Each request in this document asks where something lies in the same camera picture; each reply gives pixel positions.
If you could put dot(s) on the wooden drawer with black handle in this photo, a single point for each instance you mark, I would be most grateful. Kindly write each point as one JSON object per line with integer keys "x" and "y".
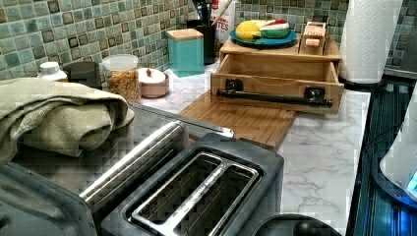
{"x": 299, "y": 84}

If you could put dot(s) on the bamboo cutting board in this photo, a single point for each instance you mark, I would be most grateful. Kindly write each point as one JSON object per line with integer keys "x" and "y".
{"x": 267, "y": 126}

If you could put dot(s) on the pink bowl with white lid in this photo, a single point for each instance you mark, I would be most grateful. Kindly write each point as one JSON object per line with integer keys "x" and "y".
{"x": 153, "y": 83}

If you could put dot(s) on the black two-slot toaster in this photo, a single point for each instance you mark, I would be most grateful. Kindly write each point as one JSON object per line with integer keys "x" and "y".
{"x": 217, "y": 186}

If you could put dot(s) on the teal canister with wooden lid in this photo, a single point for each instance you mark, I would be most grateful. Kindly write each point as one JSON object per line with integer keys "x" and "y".
{"x": 186, "y": 52}

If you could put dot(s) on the black utensil holder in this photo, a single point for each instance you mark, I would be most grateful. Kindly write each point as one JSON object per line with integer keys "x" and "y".
{"x": 208, "y": 32}

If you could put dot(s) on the cinnamon oat bites box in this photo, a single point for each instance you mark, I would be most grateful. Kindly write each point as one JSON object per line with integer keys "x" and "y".
{"x": 226, "y": 24}

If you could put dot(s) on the yellow toy lemon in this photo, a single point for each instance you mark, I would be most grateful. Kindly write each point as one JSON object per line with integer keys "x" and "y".
{"x": 248, "y": 30}

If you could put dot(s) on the blue plate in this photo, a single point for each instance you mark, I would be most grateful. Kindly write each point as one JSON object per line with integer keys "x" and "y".
{"x": 265, "y": 41}

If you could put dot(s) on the clear cereal jar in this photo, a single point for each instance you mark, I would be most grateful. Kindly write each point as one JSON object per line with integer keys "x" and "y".
{"x": 121, "y": 76}

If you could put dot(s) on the toy watermelon slice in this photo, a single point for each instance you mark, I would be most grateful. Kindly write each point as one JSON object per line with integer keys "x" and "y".
{"x": 275, "y": 29}

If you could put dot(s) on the wooden spatula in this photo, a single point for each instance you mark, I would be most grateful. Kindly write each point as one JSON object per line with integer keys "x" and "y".
{"x": 218, "y": 9}

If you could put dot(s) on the wooden tea bag box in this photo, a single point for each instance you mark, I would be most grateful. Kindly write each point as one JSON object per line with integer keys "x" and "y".
{"x": 313, "y": 39}

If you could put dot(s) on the dark metal cup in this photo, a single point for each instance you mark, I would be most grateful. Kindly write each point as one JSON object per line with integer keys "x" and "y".
{"x": 86, "y": 73}

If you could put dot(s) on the black round object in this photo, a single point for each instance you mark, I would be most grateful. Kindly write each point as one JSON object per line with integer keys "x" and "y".
{"x": 292, "y": 224}

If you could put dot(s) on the beige folded towel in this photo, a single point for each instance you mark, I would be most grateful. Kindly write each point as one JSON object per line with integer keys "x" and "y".
{"x": 67, "y": 118}

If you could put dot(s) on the white capped bottle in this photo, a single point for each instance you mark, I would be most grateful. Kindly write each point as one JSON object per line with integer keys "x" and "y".
{"x": 51, "y": 71}

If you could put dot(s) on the white paper towel roll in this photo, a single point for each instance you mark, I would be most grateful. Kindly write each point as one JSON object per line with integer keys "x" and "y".
{"x": 367, "y": 35}

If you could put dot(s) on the stainless toaster oven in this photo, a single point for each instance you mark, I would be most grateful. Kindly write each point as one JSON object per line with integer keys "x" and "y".
{"x": 45, "y": 193}

